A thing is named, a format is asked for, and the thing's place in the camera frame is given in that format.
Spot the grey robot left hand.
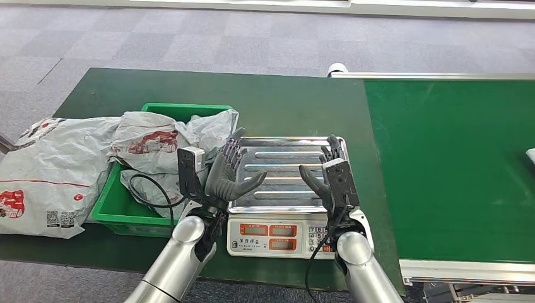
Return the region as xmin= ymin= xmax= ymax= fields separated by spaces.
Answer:
xmin=204 ymin=127 xmax=268 ymax=205

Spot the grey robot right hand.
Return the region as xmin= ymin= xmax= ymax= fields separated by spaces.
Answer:
xmin=298 ymin=134 xmax=348 ymax=212

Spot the grey parcel bag red print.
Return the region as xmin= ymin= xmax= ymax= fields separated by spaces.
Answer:
xmin=120 ymin=168 xmax=210 ymax=220
xmin=107 ymin=109 xmax=240 ymax=177

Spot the green conveyor belt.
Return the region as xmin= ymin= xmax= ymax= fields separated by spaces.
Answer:
xmin=365 ymin=79 xmax=535 ymax=263

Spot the steel scale tray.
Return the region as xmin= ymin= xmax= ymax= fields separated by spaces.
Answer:
xmin=227 ymin=136 xmax=351 ymax=215

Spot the white electronic scale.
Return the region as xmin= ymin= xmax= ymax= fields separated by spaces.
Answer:
xmin=226 ymin=136 xmax=361 ymax=260

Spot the dark green table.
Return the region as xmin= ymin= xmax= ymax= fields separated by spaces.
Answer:
xmin=0 ymin=68 xmax=406 ymax=294

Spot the green plastic crate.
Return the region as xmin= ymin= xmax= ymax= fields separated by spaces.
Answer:
xmin=90 ymin=102 xmax=233 ymax=239

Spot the large grey courier bag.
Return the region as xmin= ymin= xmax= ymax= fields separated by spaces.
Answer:
xmin=0 ymin=117 xmax=123 ymax=240

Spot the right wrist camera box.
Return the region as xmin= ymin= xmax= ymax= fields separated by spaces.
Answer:
xmin=322 ymin=158 xmax=360 ymax=210

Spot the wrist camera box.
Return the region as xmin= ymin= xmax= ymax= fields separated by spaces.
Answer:
xmin=322 ymin=158 xmax=360 ymax=210
xmin=177 ymin=146 xmax=206 ymax=198

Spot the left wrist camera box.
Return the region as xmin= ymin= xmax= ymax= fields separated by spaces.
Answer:
xmin=177 ymin=146 xmax=206 ymax=198

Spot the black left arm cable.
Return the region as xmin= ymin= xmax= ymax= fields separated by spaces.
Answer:
xmin=127 ymin=173 xmax=191 ymax=237

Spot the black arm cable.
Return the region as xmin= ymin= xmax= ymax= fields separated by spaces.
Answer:
xmin=127 ymin=173 xmax=191 ymax=237
xmin=304 ymin=206 xmax=348 ymax=303

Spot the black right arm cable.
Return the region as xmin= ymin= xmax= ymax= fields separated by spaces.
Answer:
xmin=304 ymin=206 xmax=348 ymax=303

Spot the aluminium conveyor frame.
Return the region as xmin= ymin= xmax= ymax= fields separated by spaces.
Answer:
xmin=327 ymin=62 xmax=535 ymax=303

